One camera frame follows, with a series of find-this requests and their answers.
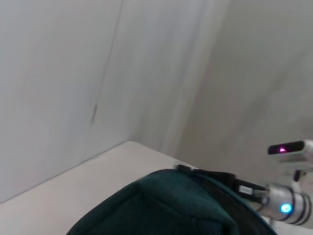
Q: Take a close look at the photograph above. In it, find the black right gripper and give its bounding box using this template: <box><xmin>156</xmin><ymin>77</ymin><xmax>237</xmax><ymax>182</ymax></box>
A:
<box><xmin>174</xmin><ymin>164</ymin><xmax>268</xmax><ymax>204</ymax></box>

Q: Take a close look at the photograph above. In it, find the dark teal fabric bag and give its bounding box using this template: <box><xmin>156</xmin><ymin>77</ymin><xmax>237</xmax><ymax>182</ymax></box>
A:
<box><xmin>66</xmin><ymin>168</ymin><xmax>279</xmax><ymax>235</ymax></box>

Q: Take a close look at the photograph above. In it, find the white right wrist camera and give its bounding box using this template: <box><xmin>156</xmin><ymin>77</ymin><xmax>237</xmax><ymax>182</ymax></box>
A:
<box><xmin>267</xmin><ymin>140</ymin><xmax>313</xmax><ymax>183</ymax></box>

